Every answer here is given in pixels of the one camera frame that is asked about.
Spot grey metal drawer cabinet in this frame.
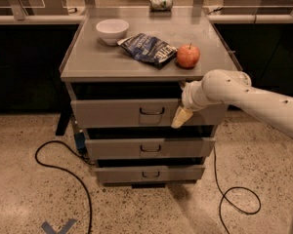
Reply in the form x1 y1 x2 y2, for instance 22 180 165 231
59 6 243 189

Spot blue box beside cabinet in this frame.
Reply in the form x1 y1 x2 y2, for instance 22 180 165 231
74 132 87 154

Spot black cable right floor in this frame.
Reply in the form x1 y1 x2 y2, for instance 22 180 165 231
213 145 262 234

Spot red apple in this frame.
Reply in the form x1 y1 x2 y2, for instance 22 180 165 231
177 44 200 68

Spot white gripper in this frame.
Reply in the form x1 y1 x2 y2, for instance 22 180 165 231
171 81 214 129

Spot blue chip bag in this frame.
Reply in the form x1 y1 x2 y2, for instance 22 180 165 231
117 33 177 69

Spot black cable floor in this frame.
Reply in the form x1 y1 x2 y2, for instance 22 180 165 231
34 139 96 234
213 145 262 234

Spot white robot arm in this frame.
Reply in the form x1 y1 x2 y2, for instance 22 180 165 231
171 69 293 138

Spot white ceramic bowl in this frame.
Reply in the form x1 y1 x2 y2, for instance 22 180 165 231
96 19 129 46

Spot grey middle drawer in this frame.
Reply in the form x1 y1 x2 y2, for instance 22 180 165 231
85 137 215 160

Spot grey top drawer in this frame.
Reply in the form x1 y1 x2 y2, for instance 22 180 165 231
70 97 230 129

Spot black cable left floor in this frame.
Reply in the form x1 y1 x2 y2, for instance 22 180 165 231
34 139 96 234

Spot grey drawer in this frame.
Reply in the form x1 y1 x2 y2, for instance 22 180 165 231
70 97 230 129
85 137 215 160
95 165 205 184

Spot grey bottom drawer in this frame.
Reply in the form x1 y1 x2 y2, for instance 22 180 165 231
95 165 205 184

